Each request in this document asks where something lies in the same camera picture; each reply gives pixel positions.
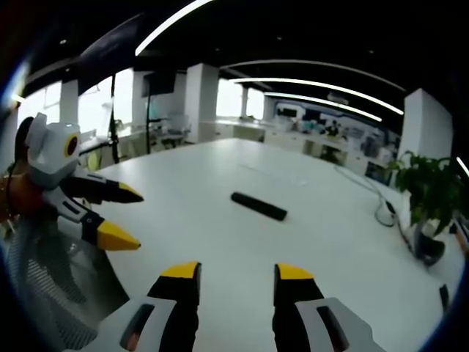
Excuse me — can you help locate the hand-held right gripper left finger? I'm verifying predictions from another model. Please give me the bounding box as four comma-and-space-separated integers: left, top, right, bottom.
71, 261, 202, 352

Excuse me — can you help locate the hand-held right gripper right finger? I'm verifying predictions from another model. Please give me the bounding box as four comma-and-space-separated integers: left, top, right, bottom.
272, 263, 385, 352

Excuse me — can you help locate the black remote control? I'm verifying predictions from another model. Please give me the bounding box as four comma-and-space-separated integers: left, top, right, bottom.
230, 191, 289, 222

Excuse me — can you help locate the person's left hand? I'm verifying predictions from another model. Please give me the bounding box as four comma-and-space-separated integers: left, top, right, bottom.
0, 172, 47, 223

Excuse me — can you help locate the black tripod stand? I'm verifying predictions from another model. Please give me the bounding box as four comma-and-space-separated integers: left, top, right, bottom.
78, 71, 122, 165

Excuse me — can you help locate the grey mesh office chair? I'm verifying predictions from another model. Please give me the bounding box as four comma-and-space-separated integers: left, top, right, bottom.
1, 216, 130, 351

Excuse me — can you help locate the green potted plant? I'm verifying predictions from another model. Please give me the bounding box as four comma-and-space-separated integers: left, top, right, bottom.
388, 150, 463, 265

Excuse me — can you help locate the black wall monitor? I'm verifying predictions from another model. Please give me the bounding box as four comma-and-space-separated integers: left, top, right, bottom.
141, 70, 177, 98

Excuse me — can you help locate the grey cable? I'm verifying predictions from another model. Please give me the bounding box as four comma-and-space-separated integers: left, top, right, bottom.
333, 164, 397, 227

